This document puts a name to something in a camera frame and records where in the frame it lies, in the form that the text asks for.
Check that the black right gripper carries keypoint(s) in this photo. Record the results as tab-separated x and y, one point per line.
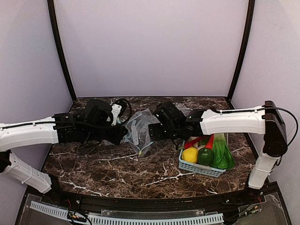
153	131

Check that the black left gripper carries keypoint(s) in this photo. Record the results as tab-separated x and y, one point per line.
119	135

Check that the clear zip bag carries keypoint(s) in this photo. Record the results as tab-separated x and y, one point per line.
185	110
138	131

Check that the green white bok choy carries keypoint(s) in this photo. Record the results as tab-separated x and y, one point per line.
222	155

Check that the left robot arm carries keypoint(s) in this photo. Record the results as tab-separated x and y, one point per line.
97	121

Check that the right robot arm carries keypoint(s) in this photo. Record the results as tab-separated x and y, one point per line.
262	120

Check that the yellow lemon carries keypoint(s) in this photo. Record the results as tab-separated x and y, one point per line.
190	155

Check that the green cucumber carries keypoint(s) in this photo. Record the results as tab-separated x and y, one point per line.
204	141

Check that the light blue plastic basket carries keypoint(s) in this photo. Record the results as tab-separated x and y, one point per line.
197	168

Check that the red chili pepper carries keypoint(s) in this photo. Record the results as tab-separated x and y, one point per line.
189	143

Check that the green avocado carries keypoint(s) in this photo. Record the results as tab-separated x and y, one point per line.
205	156

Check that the white slotted cable duct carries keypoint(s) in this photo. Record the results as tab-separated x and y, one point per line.
112	217

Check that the black left frame post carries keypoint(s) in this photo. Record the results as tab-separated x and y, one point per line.
59	49

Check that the black frame post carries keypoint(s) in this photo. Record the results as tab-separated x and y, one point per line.
243	48
59	49

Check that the black right frame post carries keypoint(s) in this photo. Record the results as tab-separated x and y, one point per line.
243	48

